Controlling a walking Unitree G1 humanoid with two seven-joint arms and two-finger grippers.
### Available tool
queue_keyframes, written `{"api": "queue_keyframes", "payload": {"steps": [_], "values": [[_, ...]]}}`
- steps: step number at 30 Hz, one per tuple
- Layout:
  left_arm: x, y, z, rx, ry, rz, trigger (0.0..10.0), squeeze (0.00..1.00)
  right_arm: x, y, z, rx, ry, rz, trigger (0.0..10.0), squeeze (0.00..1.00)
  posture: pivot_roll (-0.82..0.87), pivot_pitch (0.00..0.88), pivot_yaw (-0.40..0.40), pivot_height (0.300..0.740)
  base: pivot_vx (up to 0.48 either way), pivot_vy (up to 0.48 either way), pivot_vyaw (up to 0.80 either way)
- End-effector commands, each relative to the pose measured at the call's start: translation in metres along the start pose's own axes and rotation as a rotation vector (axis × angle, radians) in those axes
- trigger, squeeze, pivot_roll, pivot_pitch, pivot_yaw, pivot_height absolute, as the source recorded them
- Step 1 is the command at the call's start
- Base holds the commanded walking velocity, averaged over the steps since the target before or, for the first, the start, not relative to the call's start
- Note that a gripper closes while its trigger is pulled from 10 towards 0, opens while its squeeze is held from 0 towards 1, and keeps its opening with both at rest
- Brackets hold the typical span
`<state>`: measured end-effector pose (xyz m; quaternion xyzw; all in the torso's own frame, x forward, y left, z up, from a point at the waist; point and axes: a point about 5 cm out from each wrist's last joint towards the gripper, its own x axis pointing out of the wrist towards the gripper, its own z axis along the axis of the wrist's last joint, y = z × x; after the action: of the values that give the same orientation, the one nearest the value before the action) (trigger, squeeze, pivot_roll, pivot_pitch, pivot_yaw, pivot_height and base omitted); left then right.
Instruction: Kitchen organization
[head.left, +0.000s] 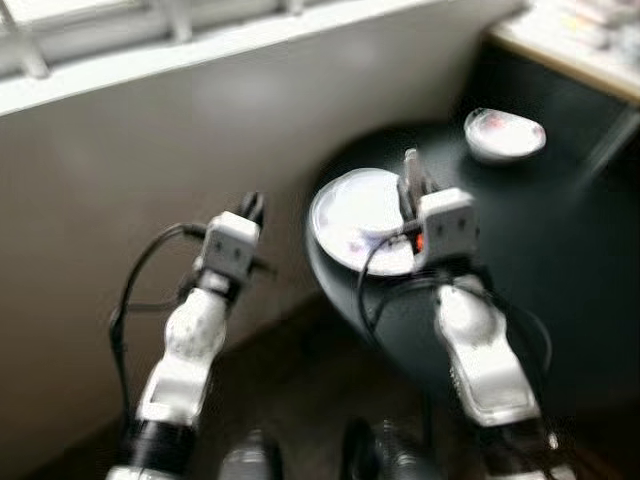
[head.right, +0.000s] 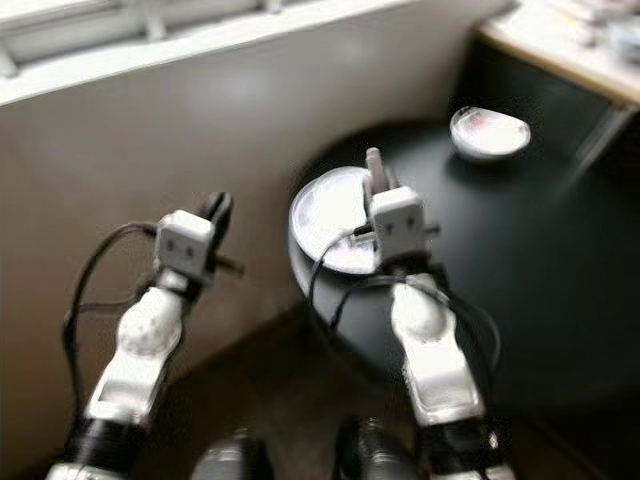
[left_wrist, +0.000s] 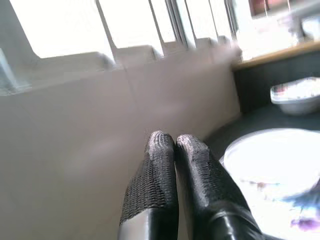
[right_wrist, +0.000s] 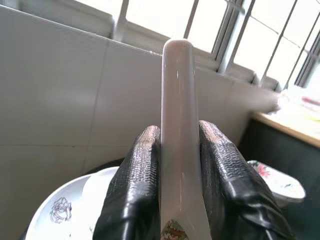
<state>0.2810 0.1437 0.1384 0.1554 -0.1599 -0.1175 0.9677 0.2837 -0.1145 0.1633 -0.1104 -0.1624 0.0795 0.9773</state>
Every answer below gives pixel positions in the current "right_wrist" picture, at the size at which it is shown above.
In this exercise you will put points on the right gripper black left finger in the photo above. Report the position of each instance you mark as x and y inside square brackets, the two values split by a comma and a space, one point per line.
[135, 187]

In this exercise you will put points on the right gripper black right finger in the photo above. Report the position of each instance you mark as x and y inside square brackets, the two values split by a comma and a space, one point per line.
[230, 200]

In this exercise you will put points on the white ceramic spoon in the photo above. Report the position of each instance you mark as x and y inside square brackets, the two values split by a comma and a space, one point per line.
[178, 112]

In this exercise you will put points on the floral print bowl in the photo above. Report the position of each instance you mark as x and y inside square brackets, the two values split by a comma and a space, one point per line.
[280, 185]

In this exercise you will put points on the white plate purple flower print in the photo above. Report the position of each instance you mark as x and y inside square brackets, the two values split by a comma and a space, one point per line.
[75, 212]

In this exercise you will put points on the crumpled white plastic bag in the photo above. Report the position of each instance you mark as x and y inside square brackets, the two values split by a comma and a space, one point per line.
[300, 105]

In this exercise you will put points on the white framed window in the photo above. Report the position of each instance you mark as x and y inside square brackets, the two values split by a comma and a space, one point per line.
[225, 50]

